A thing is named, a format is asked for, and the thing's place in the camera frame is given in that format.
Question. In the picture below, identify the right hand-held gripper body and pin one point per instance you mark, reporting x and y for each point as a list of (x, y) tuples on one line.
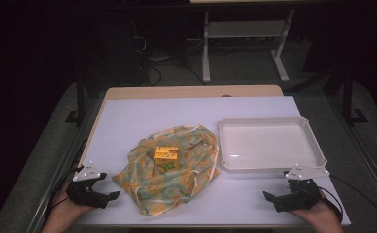
[(301, 192)]

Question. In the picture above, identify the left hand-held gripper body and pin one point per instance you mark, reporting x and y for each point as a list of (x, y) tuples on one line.
[(85, 191)]

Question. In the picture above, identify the white plastic tray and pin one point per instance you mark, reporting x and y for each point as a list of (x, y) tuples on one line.
[(269, 145)]

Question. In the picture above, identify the yellow drink carton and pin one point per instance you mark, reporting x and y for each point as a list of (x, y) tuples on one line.
[(166, 157)]

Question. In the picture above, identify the orange green patterned cloth bag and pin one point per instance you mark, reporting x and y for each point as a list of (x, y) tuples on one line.
[(177, 184)]

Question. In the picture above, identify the person's left hand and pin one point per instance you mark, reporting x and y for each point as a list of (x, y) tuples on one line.
[(70, 208)]

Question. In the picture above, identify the person's right hand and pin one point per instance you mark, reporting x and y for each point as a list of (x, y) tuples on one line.
[(319, 212)]

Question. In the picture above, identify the black metal stand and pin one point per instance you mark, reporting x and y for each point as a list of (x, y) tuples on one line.
[(348, 97), (80, 97)]

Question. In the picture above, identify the white table mat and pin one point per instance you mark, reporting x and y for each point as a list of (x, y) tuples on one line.
[(164, 113)]

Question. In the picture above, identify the white metal desk frame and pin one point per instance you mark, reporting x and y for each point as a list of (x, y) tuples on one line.
[(206, 58)]

